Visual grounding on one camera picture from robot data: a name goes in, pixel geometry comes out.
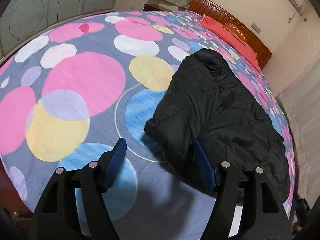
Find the wall switch panel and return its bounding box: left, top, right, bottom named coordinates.
left=251, top=23, right=261, bottom=34

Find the red pillow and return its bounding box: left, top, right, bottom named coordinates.
left=199, top=15, right=261, bottom=71

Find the black puffer jacket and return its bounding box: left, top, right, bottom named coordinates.
left=144, top=49, right=290, bottom=202

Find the brown wooden headboard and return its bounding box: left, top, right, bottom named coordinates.
left=188, top=0, right=272, bottom=69

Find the frosted glass wardrobe door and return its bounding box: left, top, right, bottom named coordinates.
left=1, top=0, right=116, bottom=57

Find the dark wooden nightstand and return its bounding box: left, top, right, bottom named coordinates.
left=143, top=3, right=174, bottom=11

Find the orange patterned cushion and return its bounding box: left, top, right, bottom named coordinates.
left=223, top=23, right=247, bottom=44

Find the colourful polka dot blanket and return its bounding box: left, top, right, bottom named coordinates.
left=1, top=11, right=295, bottom=239

